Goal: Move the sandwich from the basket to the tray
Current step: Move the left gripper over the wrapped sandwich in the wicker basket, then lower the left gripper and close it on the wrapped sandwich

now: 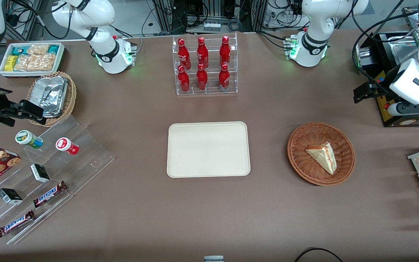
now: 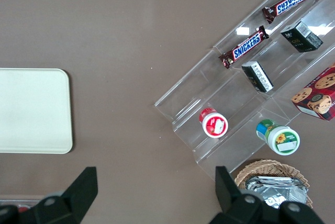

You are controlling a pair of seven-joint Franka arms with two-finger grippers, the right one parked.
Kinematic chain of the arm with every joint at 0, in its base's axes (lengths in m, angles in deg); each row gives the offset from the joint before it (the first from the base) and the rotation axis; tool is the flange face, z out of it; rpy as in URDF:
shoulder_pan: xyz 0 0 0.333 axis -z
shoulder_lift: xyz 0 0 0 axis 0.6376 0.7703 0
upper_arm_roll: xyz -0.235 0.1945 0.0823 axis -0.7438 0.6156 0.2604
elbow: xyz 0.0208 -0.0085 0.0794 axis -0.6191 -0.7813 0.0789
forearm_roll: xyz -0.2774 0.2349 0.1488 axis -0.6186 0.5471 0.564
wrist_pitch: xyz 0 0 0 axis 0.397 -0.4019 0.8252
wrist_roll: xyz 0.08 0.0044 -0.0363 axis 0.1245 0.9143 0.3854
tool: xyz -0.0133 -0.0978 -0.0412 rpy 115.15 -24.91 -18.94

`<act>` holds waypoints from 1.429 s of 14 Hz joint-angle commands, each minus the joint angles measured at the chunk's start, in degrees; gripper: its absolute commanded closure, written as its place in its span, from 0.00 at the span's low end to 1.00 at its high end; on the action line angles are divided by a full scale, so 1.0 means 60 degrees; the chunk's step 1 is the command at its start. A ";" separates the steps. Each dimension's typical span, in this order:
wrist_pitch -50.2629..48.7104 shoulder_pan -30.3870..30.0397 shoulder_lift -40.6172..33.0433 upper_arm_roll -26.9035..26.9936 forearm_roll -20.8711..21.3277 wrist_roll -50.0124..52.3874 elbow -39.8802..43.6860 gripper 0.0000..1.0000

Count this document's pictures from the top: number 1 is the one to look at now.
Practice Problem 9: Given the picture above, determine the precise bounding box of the triangular sandwich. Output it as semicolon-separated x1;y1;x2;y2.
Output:
305;141;338;175

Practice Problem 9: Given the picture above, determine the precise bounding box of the light wicker basket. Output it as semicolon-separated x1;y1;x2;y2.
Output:
26;71;77;127

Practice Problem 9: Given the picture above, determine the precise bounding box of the brown wicker basket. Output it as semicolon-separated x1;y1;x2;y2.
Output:
287;122;356;187

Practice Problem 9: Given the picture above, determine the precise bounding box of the beige plastic tray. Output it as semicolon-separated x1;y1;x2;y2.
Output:
166;121;251;178

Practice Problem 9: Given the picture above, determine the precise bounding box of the silver foil container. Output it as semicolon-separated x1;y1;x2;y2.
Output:
31;76;68;118

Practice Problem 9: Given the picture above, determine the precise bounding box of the green lid cup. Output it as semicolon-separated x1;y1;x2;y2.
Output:
15;130;44;149

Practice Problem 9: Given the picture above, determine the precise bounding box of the black food warmer cabinet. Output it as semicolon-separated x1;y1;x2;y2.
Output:
355;7;419;127

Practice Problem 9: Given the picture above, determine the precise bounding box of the red lid cup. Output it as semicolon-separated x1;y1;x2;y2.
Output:
55;137;80;156

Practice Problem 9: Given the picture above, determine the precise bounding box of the yellow snack packet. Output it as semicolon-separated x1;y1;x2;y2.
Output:
5;55;18;72

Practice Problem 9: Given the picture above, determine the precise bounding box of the clear cracker bag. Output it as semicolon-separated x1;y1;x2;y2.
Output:
27;44;50;56
13;54;58;72

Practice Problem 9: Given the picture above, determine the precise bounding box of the small black carton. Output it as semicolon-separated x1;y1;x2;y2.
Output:
0;187;24;205
30;163;51;183

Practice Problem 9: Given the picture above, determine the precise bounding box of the white plastic bin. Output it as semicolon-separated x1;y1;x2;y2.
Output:
0;42;66;78

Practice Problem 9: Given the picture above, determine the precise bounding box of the clear acrylic step display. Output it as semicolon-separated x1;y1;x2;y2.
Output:
0;115;115;245

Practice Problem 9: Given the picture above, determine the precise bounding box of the snickers chocolate bar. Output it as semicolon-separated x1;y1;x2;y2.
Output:
32;180;68;208
0;210;35;238

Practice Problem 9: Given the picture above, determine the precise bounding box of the red cola bottle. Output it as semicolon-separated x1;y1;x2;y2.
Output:
177;65;191;92
178;38;191;70
196;63;208;91
218;63;230;90
219;35;231;67
197;37;209;68

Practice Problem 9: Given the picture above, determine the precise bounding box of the clear acrylic bottle rack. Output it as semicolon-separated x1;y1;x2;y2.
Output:
172;32;238;96

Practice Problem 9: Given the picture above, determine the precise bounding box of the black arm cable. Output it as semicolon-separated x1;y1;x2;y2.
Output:
351;0;419;96

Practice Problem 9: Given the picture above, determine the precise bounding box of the black table cable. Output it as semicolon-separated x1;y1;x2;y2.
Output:
294;247;344;262

